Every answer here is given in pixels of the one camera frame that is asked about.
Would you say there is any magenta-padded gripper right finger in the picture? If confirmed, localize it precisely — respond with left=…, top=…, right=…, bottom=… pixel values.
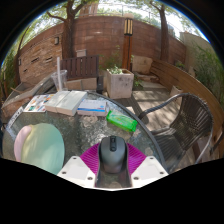
left=124, top=142, right=169, bottom=189

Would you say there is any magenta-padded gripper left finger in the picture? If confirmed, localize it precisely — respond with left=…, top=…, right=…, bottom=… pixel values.
left=56, top=142, right=103, bottom=189

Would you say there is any dark grey computer mouse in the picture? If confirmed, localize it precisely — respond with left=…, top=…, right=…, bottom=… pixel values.
left=97, top=135, right=129, bottom=174

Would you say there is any round green mouse pad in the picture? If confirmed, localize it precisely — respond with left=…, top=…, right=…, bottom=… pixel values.
left=13, top=122, right=66, bottom=176

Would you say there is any green wipes pack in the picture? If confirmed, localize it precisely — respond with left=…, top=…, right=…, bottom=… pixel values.
left=106, top=109, right=139, bottom=133

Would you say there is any dark wicker metal chair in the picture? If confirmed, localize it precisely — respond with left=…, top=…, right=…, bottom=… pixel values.
left=138, top=92, right=214, bottom=173

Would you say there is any blue and white flat box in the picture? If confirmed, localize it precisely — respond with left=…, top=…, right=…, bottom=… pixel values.
left=76, top=98, right=110, bottom=117

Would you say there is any thick white book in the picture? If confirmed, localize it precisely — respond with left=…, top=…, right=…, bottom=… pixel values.
left=44, top=90, right=89, bottom=117

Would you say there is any colourful printed pamphlet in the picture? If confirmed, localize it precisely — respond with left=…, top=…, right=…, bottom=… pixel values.
left=23, top=93, right=56, bottom=113

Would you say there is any concrete planter with plant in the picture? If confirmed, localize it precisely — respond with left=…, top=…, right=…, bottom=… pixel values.
left=105, top=65, right=135, bottom=100

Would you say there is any clear plastic cup with straw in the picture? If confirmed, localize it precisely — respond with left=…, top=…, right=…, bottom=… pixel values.
left=50, top=56, right=69, bottom=93

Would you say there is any stone trough planter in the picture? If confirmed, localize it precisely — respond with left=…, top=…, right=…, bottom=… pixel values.
left=1, top=73, right=58, bottom=118

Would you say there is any curved wooden bench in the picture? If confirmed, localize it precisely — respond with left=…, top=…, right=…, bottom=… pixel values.
left=148, top=59, right=224, bottom=141

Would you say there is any dark wooden slatted chair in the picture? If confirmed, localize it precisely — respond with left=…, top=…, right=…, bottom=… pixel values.
left=59, top=55, right=100, bottom=91

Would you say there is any beige stone block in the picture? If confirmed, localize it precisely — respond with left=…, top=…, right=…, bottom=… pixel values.
left=132, top=54, right=154, bottom=75

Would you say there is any large forked tree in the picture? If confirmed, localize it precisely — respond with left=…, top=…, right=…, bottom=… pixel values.
left=46, top=0, right=98, bottom=61

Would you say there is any slender leaning tree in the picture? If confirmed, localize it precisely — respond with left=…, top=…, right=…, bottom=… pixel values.
left=148, top=0, right=170, bottom=63

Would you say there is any grey wall utility box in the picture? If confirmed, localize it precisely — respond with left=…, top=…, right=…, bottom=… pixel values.
left=75, top=48, right=88, bottom=58

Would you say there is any wooden garden lamp post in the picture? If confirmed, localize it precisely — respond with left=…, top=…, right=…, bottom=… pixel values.
left=121, top=13, right=135, bottom=71

